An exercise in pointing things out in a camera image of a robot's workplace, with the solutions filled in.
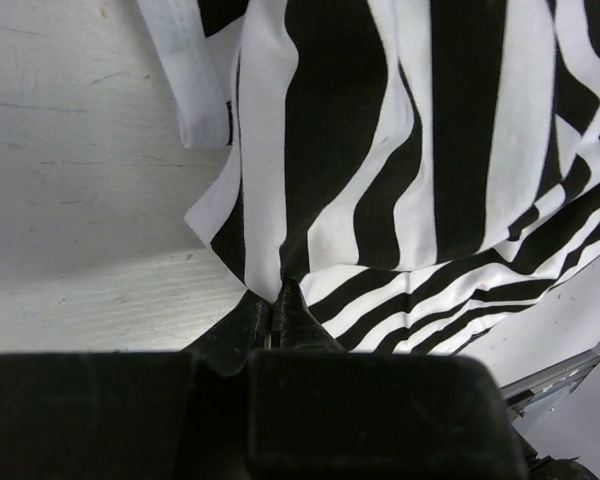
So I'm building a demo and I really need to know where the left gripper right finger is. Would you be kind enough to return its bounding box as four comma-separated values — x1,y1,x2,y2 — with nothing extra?
272,279,345,353

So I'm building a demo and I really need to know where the black white striped tank top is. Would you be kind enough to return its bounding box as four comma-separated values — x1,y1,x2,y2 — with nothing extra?
139,1,600,354

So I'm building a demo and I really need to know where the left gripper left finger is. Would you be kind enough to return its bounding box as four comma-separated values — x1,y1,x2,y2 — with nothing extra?
184,291,272,376

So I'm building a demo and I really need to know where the aluminium rail frame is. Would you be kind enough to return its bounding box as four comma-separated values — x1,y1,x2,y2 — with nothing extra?
501,350,600,434

